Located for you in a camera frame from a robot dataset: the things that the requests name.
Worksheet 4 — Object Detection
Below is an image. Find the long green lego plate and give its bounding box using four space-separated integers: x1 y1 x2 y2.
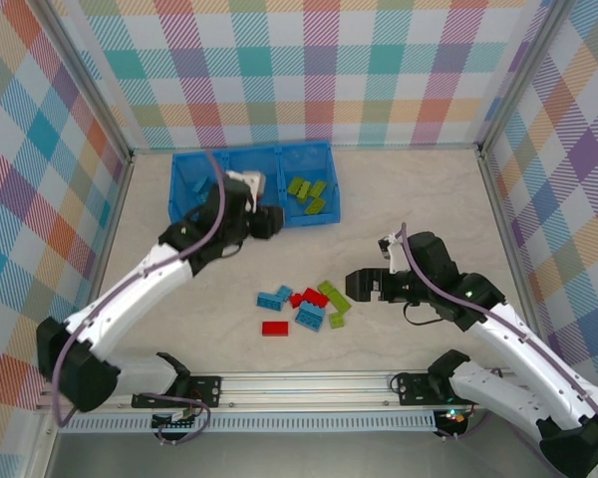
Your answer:
327 289 353 315

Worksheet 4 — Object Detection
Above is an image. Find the thick blue lego brick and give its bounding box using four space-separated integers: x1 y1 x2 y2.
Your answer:
294 301 326 332

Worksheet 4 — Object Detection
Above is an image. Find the blue lego plate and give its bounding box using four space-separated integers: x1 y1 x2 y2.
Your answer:
188 177 212 203

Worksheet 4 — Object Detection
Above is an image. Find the blue three-compartment bin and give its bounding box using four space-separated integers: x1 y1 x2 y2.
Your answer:
167 141 343 239

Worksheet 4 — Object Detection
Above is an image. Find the small circuit board with lights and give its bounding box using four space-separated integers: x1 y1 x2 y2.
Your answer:
436 407 472 427

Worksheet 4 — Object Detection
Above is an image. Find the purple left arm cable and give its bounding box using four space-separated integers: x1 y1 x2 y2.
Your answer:
52 148 229 429

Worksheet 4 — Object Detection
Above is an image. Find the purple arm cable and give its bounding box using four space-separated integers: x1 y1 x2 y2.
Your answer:
401 222 598 449
52 148 229 429

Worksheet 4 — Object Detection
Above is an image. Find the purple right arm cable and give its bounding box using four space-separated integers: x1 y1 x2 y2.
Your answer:
401 222 598 449

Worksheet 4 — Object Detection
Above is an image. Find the thin black cable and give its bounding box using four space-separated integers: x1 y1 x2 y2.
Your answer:
402 301 445 329

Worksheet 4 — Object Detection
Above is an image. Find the aluminium frame bar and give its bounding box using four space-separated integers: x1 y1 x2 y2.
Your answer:
477 0 577 150
77 148 137 350
475 143 534 320
29 0 134 158

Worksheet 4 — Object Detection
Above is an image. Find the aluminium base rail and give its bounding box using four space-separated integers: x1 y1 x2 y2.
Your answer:
39 370 509 412

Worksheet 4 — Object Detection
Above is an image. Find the white slotted cable duct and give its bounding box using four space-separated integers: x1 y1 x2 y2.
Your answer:
62 411 438 433

